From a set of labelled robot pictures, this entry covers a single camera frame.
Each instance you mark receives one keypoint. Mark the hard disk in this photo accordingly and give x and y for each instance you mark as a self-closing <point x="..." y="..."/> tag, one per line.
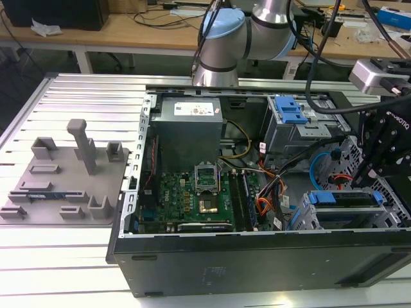
<point x="322" y="197"/>

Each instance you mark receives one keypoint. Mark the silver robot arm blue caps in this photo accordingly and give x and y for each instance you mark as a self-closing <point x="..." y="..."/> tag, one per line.
<point x="221" y="48"/>

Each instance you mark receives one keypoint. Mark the silver disk bay cage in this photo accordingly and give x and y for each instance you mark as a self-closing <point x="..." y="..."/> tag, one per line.
<point x="346" y="218"/>

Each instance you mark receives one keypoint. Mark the black RAM slot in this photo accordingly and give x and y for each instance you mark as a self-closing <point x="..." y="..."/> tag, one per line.
<point x="248" y="202"/>
<point x="236" y="202"/>

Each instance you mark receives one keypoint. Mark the clear plastic bag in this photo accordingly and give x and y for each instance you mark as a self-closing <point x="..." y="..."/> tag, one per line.
<point x="367" y="36"/>

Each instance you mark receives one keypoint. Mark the blue drive cage latch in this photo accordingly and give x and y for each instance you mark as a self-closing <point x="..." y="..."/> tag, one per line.
<point x="290" y="110"/>

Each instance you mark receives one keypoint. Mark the silver optical drive cage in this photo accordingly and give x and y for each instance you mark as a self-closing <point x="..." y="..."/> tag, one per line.
<point x="282" y="138"/>

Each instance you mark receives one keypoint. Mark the blue cardboard box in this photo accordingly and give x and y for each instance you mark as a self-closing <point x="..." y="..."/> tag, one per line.
<point x="396" y="19"/>

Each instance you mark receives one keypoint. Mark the small black device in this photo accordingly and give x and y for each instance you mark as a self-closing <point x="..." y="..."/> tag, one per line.
<point x="334" y="27"/>

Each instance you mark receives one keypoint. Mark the silver CPU socket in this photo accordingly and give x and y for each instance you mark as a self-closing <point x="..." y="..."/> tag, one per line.
<point x="206" y="178"/>

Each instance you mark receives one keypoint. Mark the brown square chip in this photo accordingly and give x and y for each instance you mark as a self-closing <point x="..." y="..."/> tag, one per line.
<point x="208" y="206"/>

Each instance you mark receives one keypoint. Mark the grey power supply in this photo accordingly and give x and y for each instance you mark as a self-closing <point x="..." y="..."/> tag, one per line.
<point x="186" y="138"/>

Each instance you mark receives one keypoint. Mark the black graphics card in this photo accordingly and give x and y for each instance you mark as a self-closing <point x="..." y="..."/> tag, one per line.
<point x="205" y="227"/>

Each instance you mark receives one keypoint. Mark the black PC case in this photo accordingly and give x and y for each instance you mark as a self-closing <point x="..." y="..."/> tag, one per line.
<point x="224" y="266"/>

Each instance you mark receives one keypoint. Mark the green motherboard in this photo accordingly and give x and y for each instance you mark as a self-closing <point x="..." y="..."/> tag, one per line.
<point x="173" y="199"/>

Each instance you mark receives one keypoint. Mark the wooden desk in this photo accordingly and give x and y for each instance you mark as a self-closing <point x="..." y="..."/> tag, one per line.
<point x="128" y="35"/>

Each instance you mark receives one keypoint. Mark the grey parts rack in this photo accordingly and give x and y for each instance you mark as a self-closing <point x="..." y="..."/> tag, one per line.
<point x="64" y="179"/>

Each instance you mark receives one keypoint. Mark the RAM stick blue label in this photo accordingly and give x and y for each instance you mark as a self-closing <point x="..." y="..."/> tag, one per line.
<point x="45" y="195"/>

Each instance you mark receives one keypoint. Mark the large black box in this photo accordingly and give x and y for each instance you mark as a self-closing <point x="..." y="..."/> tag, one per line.
<point x="54" y="13"/>

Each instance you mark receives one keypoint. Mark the crumpled white plastic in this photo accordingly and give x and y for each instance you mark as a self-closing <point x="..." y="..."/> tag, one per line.
<point x="45" y="29"/>

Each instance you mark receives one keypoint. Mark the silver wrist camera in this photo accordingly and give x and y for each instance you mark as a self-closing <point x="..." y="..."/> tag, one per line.
<point x="366" y="77"/>

